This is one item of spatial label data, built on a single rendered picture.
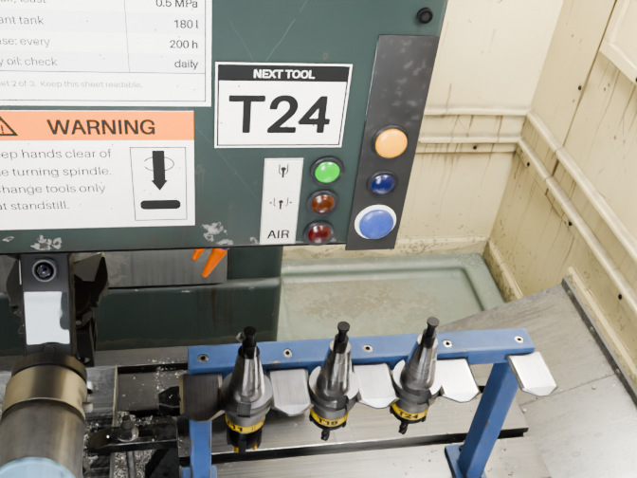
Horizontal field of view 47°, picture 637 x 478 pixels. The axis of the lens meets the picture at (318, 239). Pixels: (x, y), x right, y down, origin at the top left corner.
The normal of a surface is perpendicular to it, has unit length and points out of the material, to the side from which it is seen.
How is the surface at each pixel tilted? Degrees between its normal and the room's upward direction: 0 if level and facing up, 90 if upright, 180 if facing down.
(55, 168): 90
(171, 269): 91
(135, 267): 91
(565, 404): 24
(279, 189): 90
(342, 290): 0
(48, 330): 62
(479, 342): 0
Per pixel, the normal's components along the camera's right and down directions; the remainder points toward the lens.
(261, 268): 0.16, 0.64
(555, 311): -0.31, -0.70
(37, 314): 0.14, 0.21
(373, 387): 0.10, -0.77
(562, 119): -0.98, 0.03
